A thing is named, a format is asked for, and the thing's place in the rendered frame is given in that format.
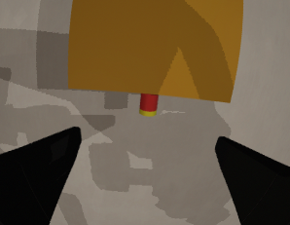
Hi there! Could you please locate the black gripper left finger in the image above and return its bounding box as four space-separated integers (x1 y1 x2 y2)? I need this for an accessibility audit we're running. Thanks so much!
0 127 82 225

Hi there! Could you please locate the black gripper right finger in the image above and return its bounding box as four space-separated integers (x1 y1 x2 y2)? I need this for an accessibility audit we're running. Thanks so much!
215 136 290 225

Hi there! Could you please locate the red axle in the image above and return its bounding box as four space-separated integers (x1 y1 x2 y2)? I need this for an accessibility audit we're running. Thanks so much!
138 94 158 117

